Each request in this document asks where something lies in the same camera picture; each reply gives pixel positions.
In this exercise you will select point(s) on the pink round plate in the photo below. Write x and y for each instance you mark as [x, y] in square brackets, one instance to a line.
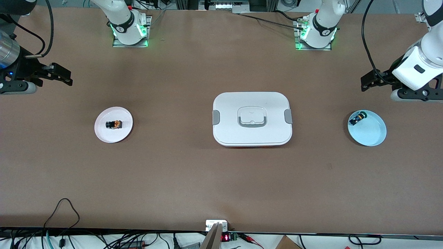
[114, 135]

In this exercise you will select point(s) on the aluminium profile rail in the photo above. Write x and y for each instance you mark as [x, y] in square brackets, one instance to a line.
[419, 17]

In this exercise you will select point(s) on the brown cardboard piece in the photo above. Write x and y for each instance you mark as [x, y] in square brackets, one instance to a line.
[286, 243]

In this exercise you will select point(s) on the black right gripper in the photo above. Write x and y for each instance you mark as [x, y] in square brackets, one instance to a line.
[25, 68]

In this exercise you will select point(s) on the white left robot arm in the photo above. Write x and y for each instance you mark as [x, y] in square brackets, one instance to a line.
[323, 20]

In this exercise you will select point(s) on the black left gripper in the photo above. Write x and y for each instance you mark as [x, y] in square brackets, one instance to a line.
[385, 78]

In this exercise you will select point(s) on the orange black switch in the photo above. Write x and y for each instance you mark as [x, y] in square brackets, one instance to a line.
[115, 124]

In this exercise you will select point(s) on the red clip lead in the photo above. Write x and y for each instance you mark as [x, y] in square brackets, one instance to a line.
[251, 239]

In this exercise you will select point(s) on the grey metal bar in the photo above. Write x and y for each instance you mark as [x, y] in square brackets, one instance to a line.
[213, 238]

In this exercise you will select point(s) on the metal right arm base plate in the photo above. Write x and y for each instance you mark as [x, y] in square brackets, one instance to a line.
[145, 43]

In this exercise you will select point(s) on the light blue round plate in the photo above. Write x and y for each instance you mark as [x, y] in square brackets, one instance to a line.
[370, 133]

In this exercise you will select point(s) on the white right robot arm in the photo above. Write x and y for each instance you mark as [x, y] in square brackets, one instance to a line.
[121, 14]

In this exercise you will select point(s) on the red digit display module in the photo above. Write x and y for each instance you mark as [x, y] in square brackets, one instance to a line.
[225, 237]

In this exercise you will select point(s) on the small white box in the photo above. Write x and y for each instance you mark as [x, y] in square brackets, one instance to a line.
[211, 224]

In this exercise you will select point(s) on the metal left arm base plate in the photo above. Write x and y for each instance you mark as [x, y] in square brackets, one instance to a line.
[298, 46]

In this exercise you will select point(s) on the white lunch box grey clasps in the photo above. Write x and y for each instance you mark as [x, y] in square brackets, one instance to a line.
[252, 133]

